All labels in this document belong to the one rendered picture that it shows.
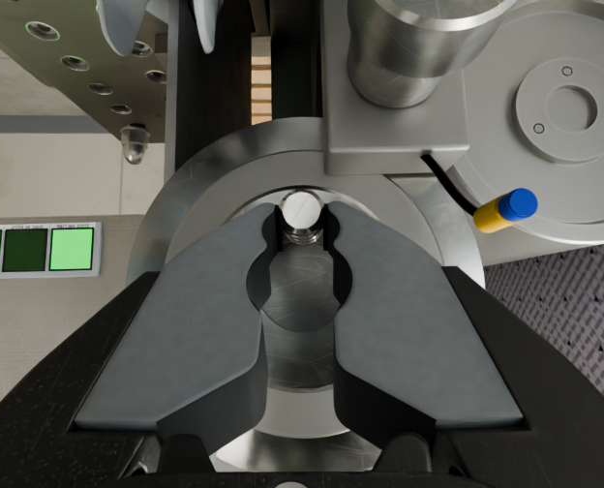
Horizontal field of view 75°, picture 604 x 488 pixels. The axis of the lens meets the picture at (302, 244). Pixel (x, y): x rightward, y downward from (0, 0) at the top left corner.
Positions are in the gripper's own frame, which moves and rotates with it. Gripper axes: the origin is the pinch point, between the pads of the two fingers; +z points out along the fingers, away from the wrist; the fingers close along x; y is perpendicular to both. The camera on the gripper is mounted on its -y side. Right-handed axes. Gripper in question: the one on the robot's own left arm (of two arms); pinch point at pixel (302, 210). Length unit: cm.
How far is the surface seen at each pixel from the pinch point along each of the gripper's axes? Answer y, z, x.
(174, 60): -3.4, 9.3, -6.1
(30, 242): 19, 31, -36
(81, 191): 96, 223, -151
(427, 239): 2.6, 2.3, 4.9
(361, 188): 1.0, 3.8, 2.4
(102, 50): -2.4, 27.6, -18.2
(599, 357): 13.1, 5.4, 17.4
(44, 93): 37, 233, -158
